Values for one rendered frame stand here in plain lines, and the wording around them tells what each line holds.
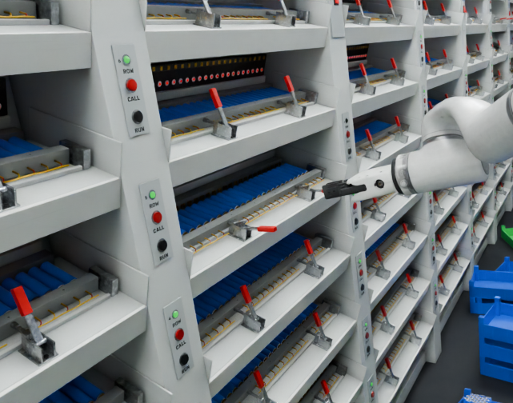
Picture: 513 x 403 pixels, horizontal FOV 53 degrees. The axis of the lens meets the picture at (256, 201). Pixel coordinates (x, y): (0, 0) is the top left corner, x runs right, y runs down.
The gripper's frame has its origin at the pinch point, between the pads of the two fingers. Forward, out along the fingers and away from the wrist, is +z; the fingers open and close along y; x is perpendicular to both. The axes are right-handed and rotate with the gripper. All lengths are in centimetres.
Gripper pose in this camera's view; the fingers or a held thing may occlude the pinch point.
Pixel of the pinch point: (334, 189)
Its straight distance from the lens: 115.3
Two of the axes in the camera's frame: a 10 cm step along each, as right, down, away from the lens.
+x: -3.0, -9.5, -1.3
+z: -7.9, 1.7, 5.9
